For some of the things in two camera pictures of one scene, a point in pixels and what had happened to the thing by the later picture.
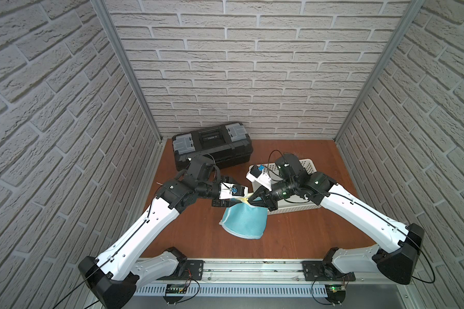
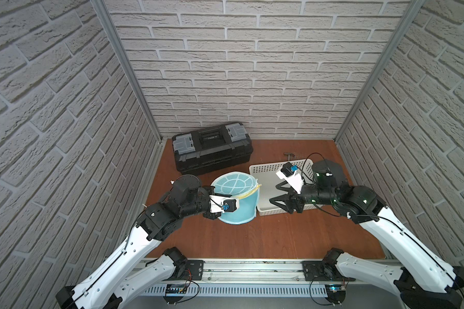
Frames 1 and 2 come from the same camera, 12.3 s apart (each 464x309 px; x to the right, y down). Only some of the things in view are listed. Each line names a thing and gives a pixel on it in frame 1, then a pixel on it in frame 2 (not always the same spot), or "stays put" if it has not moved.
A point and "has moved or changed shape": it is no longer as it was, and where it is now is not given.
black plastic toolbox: x=226 y=144 stays put
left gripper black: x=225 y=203 → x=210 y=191
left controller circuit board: x=174 y=288 stays put
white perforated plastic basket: x=283 y=206 stays put
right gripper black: x=265 y=200 → x=287 y=198
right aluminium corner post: x=413 y=9 stays put
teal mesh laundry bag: x=244 y=220 has moved or changed shape
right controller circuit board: x=336 y=293 stays put
